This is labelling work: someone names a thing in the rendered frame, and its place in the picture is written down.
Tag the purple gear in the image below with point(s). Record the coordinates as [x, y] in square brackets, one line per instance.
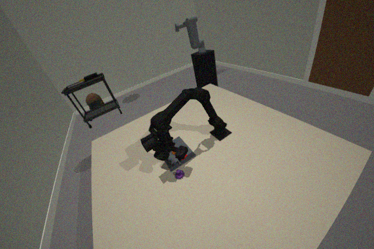
[179, 174]

